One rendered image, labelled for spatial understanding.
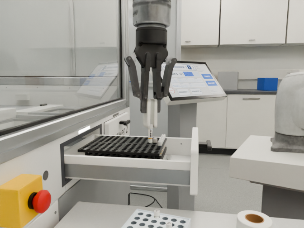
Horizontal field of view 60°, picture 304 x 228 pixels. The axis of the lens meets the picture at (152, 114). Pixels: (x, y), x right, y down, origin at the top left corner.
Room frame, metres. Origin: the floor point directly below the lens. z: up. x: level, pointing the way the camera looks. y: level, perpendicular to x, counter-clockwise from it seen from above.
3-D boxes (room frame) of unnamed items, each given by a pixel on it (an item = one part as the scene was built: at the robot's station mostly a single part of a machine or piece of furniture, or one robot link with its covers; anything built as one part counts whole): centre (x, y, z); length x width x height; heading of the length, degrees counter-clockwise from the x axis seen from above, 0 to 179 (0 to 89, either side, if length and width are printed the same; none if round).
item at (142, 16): (0.65, 0.00, 1.24); 0.09 x 0.09 x 0.06
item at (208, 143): (0.72, -0.15, 0.91); 0.07 x 0.04 x 0.01; 170
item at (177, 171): (0.76, 0.09, 0.86); 0.40 x 0.26 x 0.06; 80
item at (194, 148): (0.72, -0.12, 0.87); 0.29 x 0.02 x 0.11; 170
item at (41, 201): (0.44, 0.20, 0.88); 0.04 x 0.03 x 0.04; 170
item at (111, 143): (0.76, 0.08, 0.87); 0.22 x 0.18 x 0.06; 80
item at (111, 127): (1.09, 0.14, 0.87); 0.29 x 0.02 x 0.11; 170
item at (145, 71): (0.64, 0.02, 1.10); 0.04 x 0.01 x 0.11; 21
